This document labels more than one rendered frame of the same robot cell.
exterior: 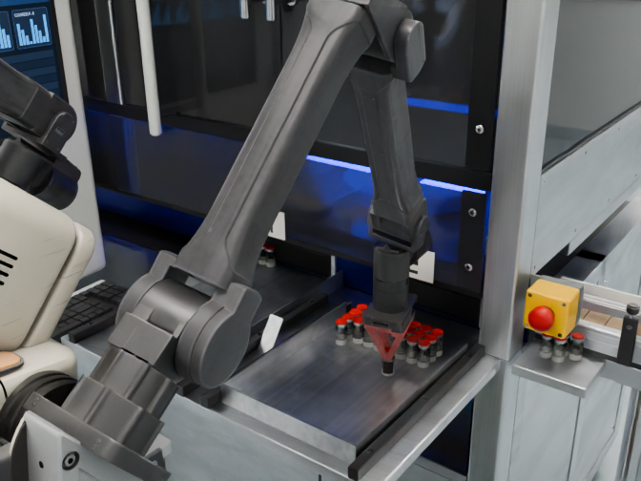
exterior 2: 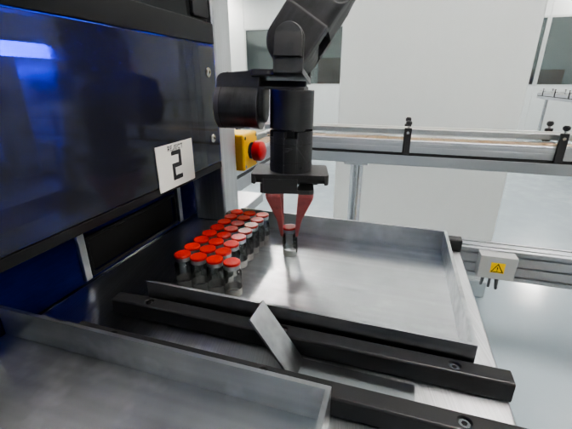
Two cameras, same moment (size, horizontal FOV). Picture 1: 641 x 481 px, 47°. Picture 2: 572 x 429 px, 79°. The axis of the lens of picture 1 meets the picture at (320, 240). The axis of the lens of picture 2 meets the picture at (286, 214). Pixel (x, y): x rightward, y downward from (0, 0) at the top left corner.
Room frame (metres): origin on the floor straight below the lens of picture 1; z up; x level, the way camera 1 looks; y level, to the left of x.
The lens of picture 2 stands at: (1.23, 0.33, 1.13)
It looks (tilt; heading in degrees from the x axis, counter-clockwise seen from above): 21 degrees down; 250
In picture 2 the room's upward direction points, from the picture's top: straight up
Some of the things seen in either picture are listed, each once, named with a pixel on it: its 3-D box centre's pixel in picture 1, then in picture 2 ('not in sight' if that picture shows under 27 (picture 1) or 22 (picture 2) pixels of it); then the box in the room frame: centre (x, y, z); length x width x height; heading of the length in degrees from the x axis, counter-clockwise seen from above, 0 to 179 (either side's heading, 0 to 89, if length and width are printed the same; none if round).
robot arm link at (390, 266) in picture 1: (393, 259); (287, 109); (1.07, -0.11, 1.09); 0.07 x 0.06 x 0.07; 149
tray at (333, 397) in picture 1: (349, 371); (317, 264); (1.05, -0.04, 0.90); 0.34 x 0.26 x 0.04; 143
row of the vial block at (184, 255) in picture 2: (398, 329); (214, 243); (1.17, -0.14, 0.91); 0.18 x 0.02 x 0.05; 53
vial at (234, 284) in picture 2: (341, 331); (232, 277); (1.17, -0.04, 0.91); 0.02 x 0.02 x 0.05
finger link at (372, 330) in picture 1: (389, 331); (287, 204); (1.07, -0.11, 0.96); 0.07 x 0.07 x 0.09; 68
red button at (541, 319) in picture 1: (542, 317); (255, 151); (1.05, -0.36, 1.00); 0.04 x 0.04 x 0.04; 53
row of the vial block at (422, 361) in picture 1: (384, 340); (243, 248); (1.14, -0.11, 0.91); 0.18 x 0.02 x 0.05; 53
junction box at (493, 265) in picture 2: not in sight; (495, 265); (0.14, -0.47, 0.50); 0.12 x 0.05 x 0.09; 143
